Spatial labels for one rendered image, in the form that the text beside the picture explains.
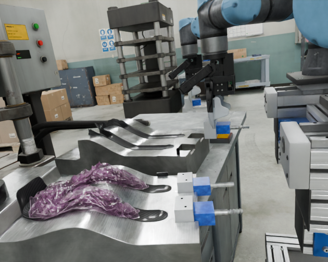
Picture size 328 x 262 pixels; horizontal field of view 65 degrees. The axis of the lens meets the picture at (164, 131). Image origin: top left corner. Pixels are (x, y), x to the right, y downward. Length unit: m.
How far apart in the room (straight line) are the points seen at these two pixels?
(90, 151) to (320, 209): 0.65
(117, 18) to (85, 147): 4.11
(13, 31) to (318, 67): 1.26
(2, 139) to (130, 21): 2.83
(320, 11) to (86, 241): 0.51
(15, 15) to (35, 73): 0.27
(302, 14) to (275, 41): 6.79
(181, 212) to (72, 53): 8.01
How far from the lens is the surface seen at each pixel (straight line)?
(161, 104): 4.72
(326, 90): 1.02
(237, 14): 0.64
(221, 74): 0.76
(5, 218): 0.63
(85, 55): 8.19
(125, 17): 4.82
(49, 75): 1.52
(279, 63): 7.27
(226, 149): 0.99
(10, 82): 1.22
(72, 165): 0.96
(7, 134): 4.71
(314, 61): 1.01
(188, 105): 1.22
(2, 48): 1.20
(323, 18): 0.42
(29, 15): 1.52
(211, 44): 0.74
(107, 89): 7.55
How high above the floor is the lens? 1.16
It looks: 16 degrees down
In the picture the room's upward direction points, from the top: 7 degrees counter-clockwise
